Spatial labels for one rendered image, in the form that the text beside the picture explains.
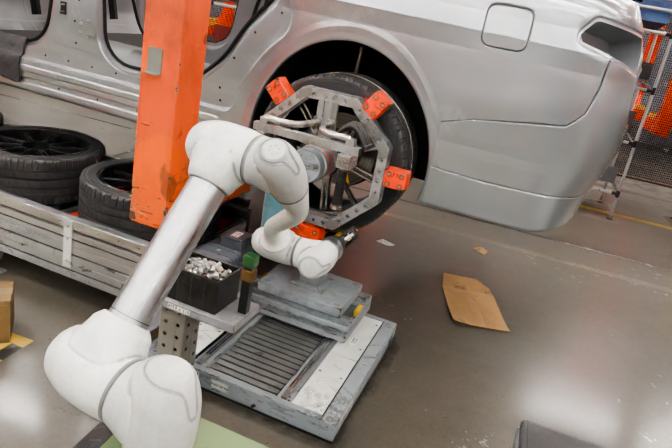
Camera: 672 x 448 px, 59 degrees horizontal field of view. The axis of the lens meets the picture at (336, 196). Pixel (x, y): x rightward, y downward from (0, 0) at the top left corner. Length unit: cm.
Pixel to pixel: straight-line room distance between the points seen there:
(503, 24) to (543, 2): 15
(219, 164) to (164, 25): 82
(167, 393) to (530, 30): 169
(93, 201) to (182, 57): 90
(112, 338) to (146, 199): 98
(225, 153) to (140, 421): 63
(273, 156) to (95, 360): 60
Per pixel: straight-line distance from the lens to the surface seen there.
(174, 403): 132
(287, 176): 142
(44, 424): 225
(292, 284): 268
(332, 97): 228
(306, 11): 248
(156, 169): 226
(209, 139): 151
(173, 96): 217
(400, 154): 231
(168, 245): 146
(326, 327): 258
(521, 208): 236
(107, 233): 260
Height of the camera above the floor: 144
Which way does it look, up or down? 18 degrees down
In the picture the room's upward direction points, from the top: 11 degrees clockwise
